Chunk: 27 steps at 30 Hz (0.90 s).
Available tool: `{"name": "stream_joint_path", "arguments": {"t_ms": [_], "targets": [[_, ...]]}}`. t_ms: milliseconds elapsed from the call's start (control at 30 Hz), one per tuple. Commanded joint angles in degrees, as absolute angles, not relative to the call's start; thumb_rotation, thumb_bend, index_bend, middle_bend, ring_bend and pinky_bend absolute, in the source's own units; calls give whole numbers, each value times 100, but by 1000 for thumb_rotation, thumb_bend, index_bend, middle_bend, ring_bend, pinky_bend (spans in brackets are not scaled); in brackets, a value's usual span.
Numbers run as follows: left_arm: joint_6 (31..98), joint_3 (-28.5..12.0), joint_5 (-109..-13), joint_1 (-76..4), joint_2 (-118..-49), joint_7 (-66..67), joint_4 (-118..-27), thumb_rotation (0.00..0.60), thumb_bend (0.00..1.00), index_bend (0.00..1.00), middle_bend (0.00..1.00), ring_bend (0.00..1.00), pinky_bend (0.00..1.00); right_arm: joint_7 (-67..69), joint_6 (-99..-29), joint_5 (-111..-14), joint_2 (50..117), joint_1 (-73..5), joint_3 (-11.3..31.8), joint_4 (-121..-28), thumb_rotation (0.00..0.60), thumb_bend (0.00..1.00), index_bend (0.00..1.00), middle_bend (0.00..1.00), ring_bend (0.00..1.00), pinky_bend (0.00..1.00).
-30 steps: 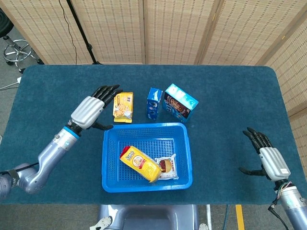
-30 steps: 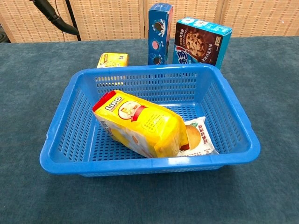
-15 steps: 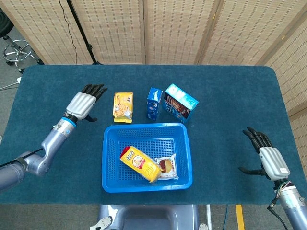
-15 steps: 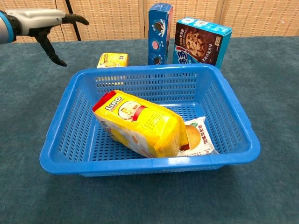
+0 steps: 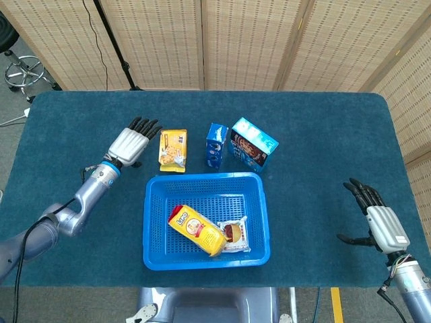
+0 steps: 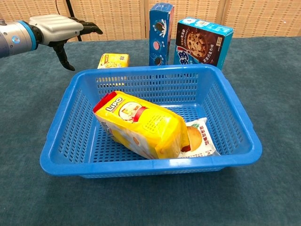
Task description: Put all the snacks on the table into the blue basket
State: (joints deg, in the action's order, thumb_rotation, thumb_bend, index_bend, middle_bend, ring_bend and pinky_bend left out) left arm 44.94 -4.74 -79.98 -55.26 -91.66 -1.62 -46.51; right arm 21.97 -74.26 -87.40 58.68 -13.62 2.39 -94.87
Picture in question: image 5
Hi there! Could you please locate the yellow floor tape strip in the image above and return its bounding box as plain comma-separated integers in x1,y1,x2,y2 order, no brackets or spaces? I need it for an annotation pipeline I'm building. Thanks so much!
330,287,344,323

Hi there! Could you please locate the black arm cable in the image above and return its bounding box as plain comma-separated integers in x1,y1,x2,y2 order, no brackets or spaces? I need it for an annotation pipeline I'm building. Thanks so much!
376,281,409,323
11,197,77,323

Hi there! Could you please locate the grey-blue robot torso base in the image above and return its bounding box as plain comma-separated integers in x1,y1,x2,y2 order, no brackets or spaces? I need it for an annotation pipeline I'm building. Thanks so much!
137,287,280,323

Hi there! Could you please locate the narrow blue Oreo box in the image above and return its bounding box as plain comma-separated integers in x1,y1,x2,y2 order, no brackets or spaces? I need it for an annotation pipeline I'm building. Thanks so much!
205,122,228,170

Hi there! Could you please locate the bamboo folding screen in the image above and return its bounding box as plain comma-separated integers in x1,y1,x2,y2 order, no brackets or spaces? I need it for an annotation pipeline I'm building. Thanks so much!
0,0,431,223

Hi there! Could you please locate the teal carpet table mat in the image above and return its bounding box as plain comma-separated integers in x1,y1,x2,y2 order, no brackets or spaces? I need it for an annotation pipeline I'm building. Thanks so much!
0,90,422,289

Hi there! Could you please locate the red yellow Lipo snack bag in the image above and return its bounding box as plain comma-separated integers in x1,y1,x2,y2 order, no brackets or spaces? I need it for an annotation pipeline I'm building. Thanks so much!
167,204,227,258

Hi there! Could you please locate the blue floor cable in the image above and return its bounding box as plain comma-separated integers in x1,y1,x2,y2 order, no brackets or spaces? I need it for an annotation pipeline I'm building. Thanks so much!
312,287,323,323

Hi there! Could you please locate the white table leg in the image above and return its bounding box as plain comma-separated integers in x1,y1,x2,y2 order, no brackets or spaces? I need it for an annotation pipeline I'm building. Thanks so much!
289,287,299,323

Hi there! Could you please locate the wide blue chocolate cookie box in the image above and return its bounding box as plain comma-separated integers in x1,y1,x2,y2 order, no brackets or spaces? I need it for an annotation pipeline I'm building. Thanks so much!
230,116,279,174

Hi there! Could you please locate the blue plastic perforated basket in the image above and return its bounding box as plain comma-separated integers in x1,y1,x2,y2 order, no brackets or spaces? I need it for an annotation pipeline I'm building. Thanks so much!
143,172,271,271

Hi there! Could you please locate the thin black hanging cable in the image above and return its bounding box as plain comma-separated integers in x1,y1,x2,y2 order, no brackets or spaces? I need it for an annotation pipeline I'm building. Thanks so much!
81,0,109,91

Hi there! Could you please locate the black stool with chrome base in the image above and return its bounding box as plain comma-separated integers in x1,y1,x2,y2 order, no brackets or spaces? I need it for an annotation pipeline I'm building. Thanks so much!
0,11,62,104

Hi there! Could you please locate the small white cake packet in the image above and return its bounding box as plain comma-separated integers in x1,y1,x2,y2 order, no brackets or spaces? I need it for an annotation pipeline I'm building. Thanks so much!
218,216,252,253

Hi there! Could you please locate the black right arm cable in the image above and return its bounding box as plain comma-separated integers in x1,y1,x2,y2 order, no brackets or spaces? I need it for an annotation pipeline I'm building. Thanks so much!
376,281,409,323

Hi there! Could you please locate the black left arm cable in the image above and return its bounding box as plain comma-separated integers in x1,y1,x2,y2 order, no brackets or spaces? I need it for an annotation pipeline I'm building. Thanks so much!
11,197,77,323

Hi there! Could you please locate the black tripod stand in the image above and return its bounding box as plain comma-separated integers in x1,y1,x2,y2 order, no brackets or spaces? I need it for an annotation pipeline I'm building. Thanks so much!
92,0,144,92

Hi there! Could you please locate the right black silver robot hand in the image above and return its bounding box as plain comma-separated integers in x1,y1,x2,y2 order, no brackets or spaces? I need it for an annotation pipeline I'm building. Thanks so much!
336,178,411,254

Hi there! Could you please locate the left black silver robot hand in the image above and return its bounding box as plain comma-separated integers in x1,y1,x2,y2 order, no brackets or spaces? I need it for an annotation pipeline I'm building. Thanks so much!
106,116,163,168

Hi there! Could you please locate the white floor cable with plug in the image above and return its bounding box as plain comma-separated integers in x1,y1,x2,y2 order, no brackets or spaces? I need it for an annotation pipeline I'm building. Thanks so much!
0,107,31,127

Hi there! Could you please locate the yellow cracker packet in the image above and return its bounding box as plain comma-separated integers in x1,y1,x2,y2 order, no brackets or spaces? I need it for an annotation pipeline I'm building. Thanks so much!
158,129,188,173

